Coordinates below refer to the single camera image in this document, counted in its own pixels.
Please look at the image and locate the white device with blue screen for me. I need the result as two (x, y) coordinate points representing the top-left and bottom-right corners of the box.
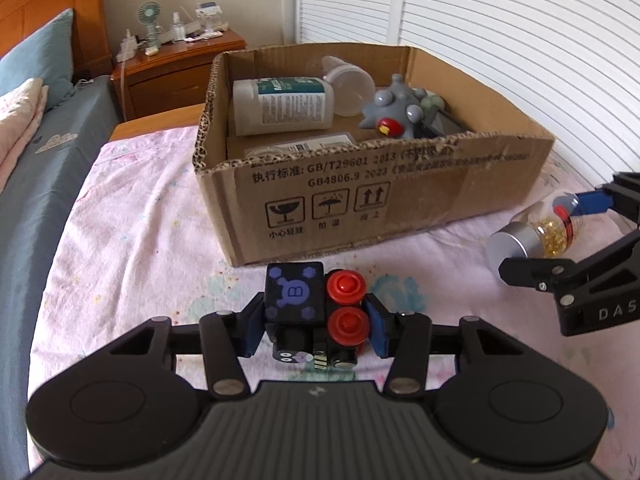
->
(196, 0), (223, 28)

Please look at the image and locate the blue-grey bedsheet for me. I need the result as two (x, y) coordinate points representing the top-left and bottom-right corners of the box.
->
(0, 75), (126, 461)

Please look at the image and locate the clear plastic package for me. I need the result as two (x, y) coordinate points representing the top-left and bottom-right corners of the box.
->
(244, 132), (361, 158)

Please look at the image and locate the pink floral quilt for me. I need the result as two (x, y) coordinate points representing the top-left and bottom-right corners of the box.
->
(0, 77), (50, 186)

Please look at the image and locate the pink floral bedsheet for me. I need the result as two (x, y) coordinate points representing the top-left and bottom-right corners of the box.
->
(27, 122), (640, 461)

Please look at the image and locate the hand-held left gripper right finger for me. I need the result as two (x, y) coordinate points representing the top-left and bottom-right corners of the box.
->
(362, 292), (521, 396)

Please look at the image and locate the blue pillow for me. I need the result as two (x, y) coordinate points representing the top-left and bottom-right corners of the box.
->
(0, 8), (76, 111)

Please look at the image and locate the translucent plastic cup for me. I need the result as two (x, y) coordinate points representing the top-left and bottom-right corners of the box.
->
(321, 56), (376, 118)

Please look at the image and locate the clear jar of yellow capsules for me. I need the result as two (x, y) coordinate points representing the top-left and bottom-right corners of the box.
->
(487, 191), (596, 278)

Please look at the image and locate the cardboard box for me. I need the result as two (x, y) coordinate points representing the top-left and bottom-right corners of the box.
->
(192, 46), (557, 267)

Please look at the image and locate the black toy train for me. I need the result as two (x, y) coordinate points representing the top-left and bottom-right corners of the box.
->
(263, 261), (372, 372)

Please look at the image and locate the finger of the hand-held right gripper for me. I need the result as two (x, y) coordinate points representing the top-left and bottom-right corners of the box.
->
(500, 230), (640, 307)
(572, 172), (640, 221)

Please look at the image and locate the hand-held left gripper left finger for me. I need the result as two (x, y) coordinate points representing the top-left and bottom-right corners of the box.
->
(107, 292), (266, 401)

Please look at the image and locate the wooden nightstand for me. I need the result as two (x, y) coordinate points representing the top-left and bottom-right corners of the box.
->
(110, 27), (248, 123)

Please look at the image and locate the small green desk fan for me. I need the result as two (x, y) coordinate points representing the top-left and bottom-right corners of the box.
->
(137, 1), (163, 56)

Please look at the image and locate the grey big-eyed toy figure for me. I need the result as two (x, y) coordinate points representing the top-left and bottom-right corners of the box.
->
(360, 74), (430, 140)

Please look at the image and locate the white bottle with teal label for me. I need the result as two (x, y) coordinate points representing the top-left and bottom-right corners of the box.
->
(231, 76), (335, 137)

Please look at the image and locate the white louvered closet door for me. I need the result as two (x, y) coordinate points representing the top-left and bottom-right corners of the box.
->
(402, 0), (640, 186)
(295, 0), (411, 50)

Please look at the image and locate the white charger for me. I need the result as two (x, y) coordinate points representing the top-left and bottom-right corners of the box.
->
(117, 32), (141, 61)

